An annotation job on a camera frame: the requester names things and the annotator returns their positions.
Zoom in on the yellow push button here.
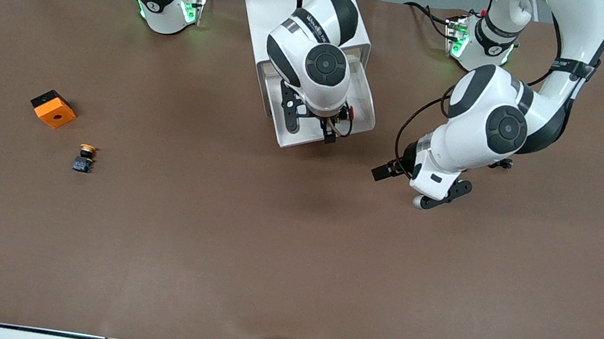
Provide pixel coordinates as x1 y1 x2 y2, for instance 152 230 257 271
71 142 99 175

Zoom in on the orange and black box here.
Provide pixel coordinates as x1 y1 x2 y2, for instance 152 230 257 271
28 87 80 132

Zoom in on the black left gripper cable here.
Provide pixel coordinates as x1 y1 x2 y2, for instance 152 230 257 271
391 80 456 175

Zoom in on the black arm base cable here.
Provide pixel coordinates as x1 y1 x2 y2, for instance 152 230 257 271
400 0 455 40

